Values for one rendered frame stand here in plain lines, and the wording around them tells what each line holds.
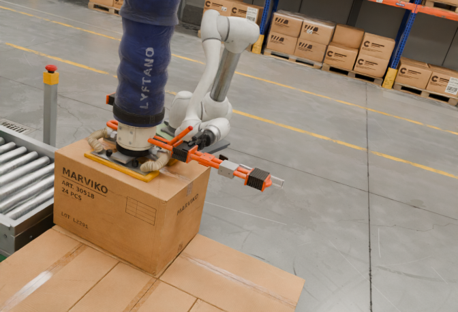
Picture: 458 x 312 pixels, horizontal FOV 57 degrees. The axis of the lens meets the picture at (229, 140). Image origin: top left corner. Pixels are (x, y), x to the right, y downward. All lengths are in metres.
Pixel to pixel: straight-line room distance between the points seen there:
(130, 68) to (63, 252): 0.89
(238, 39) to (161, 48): 0.67
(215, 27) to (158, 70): 0.59
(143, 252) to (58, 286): 0.36
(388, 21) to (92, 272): 8.96
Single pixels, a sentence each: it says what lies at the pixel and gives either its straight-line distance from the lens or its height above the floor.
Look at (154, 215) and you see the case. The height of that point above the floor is 0.86.
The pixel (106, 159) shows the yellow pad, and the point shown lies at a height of 0.97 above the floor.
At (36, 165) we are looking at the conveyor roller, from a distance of 2.76.
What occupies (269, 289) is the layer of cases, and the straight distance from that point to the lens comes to 2.09.
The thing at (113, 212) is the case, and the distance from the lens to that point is 1.96.
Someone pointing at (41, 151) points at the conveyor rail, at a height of 0.56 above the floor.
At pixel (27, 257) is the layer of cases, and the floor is 0.54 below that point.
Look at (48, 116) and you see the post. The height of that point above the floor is 0.71.
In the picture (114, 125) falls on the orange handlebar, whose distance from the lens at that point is 2.01.
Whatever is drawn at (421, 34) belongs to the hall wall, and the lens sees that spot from 10.24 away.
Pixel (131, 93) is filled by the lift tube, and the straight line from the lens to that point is 1.80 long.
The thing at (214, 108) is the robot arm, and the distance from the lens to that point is 2.63.
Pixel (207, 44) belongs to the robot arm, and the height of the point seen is 1.44.
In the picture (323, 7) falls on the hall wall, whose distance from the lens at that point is 10.14.
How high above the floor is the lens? 1.93
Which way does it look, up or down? 24 degrees down
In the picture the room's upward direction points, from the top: 12 degrees clockwise
